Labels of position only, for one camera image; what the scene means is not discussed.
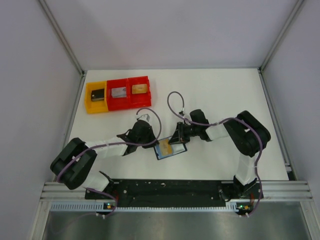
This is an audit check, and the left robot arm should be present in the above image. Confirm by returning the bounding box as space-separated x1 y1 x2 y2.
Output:
50 119 159 192

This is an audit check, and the right red plastic bin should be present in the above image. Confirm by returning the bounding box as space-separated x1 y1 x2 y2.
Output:
128 76 152 108

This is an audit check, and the purple cable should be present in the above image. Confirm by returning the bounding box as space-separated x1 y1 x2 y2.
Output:
56 107 162 218
166 91 265 217

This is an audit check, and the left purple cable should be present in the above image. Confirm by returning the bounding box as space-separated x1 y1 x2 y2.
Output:
56 107 162 218

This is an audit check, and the blue leather card holder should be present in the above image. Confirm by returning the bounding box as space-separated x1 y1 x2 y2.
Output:
153 136 188 161

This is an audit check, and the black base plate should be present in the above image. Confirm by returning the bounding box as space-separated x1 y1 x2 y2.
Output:
85 179 263 208

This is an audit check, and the silver card in bin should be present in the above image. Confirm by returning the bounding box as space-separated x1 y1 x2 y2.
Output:
111 86 127 98

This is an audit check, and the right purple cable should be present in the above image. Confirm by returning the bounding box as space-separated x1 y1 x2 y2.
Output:
166 91 265 217

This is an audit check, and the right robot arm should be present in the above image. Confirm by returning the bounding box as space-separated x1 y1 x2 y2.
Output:
168 109 271 198

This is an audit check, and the white slotted cable duct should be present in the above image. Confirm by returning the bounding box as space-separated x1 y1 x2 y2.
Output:
50 201 249 213

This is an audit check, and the yellow plastic bin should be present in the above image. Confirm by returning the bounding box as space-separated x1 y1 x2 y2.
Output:
84 81 109 114

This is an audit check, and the red plastic bin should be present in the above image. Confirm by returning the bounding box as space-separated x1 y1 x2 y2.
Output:
106 78 129 112
128 76 152 108

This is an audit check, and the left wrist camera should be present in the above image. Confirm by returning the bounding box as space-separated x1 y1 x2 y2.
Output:
136 113 151 123

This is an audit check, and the black card in bin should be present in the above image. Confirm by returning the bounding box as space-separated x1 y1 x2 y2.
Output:
90 88 105 102

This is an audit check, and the middle red plastic bin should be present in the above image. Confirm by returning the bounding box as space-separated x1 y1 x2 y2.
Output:
106 78 129 112

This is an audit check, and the gold card in bin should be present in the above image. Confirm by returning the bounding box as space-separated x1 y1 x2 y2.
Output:
131 83 148 95

